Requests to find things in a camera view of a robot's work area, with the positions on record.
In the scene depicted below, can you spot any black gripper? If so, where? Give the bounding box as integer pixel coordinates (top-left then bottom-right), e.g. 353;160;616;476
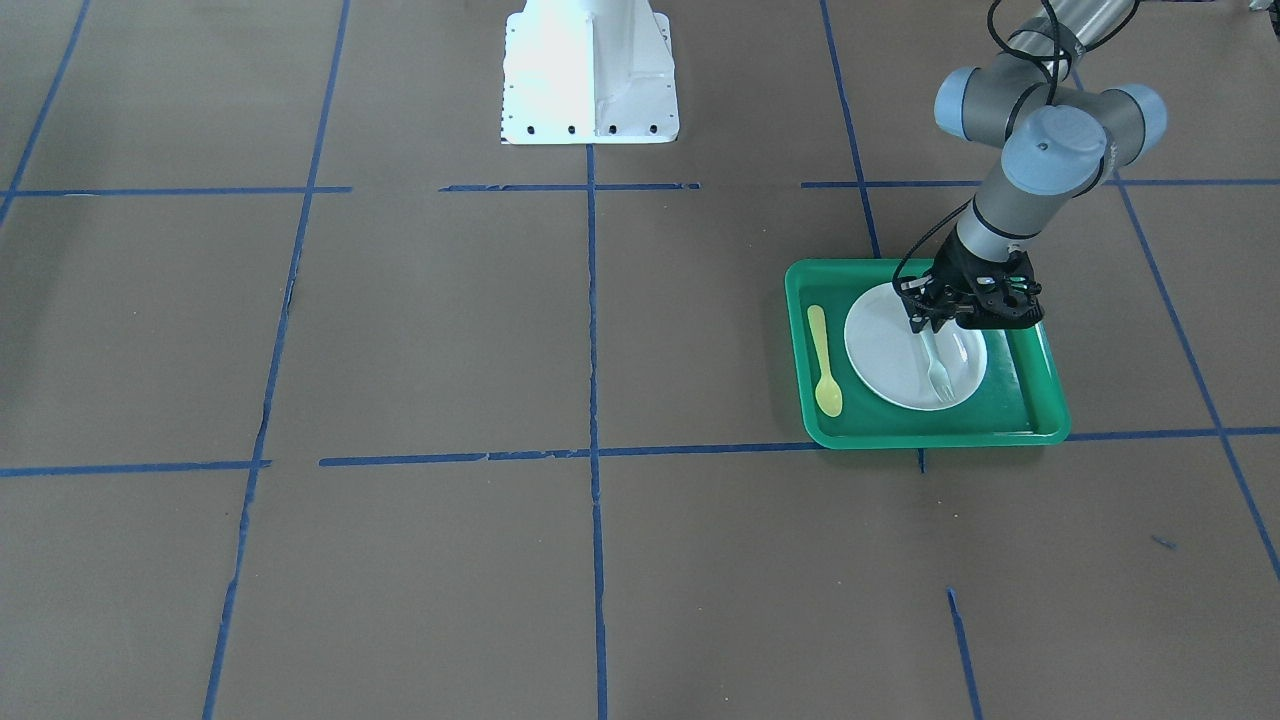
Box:
895;240;1036;334

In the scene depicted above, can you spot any pale mint plastic fork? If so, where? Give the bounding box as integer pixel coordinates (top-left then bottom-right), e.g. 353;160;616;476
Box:
919;331;956;404

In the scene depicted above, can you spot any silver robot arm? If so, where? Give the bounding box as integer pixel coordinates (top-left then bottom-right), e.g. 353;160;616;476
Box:
892;1;1169;334

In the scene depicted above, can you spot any white round plate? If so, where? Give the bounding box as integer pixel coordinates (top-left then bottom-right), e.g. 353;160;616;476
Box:
844;283;988;413

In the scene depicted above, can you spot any green plastic tray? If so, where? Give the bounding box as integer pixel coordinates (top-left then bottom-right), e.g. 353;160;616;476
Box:
783;259;1070;450

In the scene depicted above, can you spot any yellow plastic spoon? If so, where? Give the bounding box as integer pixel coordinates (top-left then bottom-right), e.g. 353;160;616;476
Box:
805;304;844;418

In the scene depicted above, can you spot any brown paper table cover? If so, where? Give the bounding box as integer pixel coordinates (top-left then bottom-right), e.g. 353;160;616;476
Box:
3;1;1277;719

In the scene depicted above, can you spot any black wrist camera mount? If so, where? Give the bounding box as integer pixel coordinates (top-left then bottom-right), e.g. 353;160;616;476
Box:
955;270;1044;331

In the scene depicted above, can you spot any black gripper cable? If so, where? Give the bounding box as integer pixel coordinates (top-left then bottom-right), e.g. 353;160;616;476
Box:
892;0;1085;291

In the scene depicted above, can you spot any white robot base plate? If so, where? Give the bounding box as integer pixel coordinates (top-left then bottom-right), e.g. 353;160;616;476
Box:
500;1;681;145

